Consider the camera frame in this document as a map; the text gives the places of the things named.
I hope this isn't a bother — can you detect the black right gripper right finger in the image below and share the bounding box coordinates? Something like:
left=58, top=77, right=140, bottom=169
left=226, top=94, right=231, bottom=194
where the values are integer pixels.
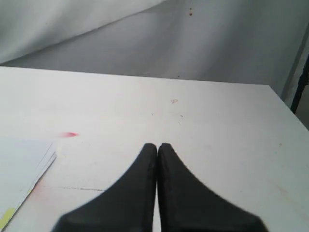
left=157, top=143, right=267, bottom=232

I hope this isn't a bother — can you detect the grey backdrop cloth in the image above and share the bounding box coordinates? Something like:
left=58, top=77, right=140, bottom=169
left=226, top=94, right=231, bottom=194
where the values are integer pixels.
left=5, top=0, right=309, bottom=98

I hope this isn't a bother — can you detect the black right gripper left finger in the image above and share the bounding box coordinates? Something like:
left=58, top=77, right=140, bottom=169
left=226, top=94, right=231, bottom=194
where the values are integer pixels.
left=56, top=144, right=157, bottom=232

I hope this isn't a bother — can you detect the black stand pole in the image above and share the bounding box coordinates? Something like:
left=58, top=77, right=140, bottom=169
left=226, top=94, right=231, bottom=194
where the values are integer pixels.
left=290, top=56, right=309, bottom=114

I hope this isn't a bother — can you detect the white paper stack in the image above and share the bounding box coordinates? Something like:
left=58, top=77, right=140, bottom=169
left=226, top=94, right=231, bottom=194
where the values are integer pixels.
left=0, top=137, right=56, bottom=230

